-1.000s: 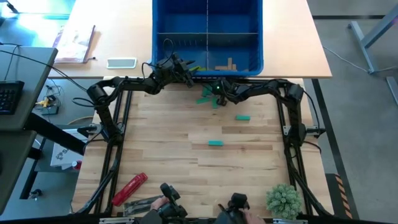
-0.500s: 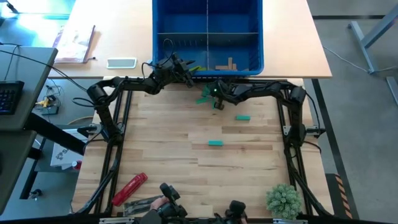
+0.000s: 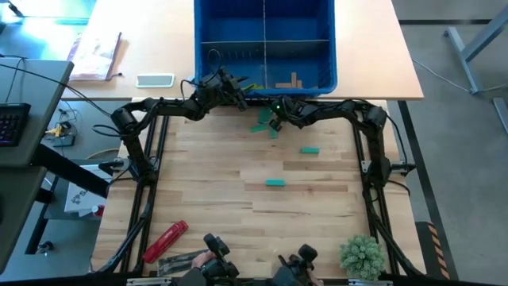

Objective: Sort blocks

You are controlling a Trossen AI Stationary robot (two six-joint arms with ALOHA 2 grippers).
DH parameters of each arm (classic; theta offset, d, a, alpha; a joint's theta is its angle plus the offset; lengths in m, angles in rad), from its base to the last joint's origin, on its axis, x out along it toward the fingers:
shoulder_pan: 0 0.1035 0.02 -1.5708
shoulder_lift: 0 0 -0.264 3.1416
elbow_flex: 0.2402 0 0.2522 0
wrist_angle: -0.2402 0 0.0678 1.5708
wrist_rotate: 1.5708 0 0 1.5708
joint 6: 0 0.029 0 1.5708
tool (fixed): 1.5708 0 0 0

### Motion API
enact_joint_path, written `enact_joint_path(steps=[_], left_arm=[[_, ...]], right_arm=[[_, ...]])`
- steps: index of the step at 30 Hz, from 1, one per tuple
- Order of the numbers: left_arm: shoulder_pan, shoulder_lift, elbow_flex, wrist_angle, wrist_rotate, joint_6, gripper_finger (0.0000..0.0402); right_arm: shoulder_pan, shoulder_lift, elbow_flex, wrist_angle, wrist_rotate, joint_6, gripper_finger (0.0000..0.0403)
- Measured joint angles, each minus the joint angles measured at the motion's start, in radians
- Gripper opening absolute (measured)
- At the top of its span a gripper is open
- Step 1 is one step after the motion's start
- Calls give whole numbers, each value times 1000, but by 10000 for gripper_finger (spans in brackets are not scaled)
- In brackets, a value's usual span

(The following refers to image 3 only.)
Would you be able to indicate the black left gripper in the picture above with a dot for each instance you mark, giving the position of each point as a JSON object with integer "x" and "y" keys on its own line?
{"x": 218, "y": 91}

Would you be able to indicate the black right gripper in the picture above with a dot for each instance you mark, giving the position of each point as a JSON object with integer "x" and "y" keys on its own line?
{"x": 301, "y": 115}

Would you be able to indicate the lime green wooden block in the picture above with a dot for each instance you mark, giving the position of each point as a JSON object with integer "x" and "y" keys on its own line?
{"x": 258, "y": 87}
{"x": 247, "y": 86}

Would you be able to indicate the teal wooden block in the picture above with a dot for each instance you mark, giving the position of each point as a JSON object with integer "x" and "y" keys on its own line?
{"x": 309, "y": 150}
{"x": 264, "y": 115}
{"x": 259, "y": 128}
{"x": 275, "y": 182}
{"x": 274, "y": 134}

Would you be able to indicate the blue plastic bin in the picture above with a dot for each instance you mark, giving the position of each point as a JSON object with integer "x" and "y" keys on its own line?
{"x": 301, "y": 24}

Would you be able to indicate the person's left forearm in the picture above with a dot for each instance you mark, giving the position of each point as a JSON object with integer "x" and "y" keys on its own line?
{"x": 190, "y": 278}

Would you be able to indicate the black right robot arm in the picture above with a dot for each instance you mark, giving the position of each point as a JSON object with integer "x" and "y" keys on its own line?
{"x": 357, "y": 113}

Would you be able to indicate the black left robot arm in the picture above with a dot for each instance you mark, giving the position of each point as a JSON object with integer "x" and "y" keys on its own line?
{"x": 158, "y": 107}

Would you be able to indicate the white smartphone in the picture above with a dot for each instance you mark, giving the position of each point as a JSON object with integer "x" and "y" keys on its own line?
{"x": 155, "y": 81}

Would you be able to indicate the light wooden desk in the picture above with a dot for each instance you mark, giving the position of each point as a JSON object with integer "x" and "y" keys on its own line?
{"x": 158, "y": 39}

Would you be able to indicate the person's left hand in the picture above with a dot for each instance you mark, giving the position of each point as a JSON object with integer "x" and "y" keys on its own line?
{"x": 201, "y": 260}

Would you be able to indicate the person's hand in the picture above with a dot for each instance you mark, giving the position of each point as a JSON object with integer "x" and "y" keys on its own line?
{"x": 201, "y": 260}
{"x": 315, "y": 280}

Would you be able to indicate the green artificial plant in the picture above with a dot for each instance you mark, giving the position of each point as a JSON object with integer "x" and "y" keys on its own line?
{"x": 363, "y": 258}

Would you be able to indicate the red plastic tool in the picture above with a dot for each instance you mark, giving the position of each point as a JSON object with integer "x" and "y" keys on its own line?
{"x": 166, "y": 241}

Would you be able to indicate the person's right hand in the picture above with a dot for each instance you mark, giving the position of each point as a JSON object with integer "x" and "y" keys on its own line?
{"x": 315, "y": 280}

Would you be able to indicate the dark grey elongated tool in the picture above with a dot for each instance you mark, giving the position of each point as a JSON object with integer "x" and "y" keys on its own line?
{"x": 178, "y": 262}

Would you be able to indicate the small black electronics box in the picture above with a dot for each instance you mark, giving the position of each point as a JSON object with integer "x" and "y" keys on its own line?
{"x": 63, "y": 141}

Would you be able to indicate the red white can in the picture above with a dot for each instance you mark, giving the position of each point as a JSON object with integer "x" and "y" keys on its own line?
{"x": 98, "y": 210}

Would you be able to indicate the black desk support beam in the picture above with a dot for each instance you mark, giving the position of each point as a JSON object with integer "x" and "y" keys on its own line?
{"x": 67, "y": 171}

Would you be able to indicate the grey metal desk leg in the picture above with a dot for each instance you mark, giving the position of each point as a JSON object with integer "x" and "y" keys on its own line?
{"x": 460, "y": 55}

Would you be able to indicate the white printed paper box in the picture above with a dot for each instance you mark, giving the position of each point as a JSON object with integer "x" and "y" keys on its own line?
{"x": 79, "y": 198}

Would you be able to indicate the orange black hazard striped plate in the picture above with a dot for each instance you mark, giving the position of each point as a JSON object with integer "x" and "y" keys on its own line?
{"x": 434, "y": 246}

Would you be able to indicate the grey side desk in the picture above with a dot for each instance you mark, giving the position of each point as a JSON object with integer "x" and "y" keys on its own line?
{"x": 35, "y": 87}

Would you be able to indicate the black keyboard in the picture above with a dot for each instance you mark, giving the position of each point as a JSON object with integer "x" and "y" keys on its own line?
{"x": 14, "y": 125}

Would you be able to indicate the black caster wheel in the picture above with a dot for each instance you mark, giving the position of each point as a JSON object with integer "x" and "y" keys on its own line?
{"x": 45, "y": 248}

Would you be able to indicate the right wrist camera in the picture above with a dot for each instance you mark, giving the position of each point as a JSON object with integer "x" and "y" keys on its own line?
{"x": 281, "y": 108}

